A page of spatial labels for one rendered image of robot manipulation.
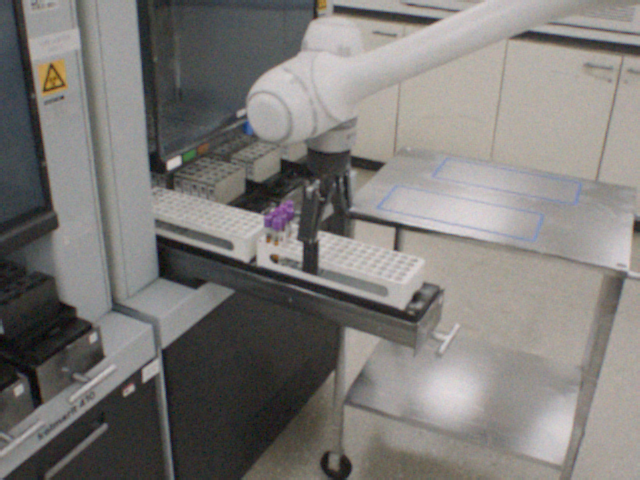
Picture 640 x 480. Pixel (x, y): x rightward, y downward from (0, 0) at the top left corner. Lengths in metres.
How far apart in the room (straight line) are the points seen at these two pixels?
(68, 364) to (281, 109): 0.54
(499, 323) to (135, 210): 1.70
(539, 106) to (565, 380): 1.74
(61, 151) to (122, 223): 0.21
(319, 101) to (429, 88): 2.66
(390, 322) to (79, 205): 0.56
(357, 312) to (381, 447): 0.95
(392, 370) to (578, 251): 0.69
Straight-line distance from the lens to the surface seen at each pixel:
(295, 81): 0.98
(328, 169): 1.20
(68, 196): 1.23
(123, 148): 1.30
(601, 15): 3.39
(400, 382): 1.93
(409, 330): 1.22
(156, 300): 1.41
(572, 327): 2.80
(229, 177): 1.56
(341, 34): 1.13
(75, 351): 1.20
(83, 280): 1.30
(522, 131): 3.54
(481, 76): 3.53
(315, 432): 2.18
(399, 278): 1.23
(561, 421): 1.91
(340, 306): 1.26
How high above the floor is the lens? 1.48
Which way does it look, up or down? 28 degrees down
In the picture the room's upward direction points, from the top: 2 degrees clockwise
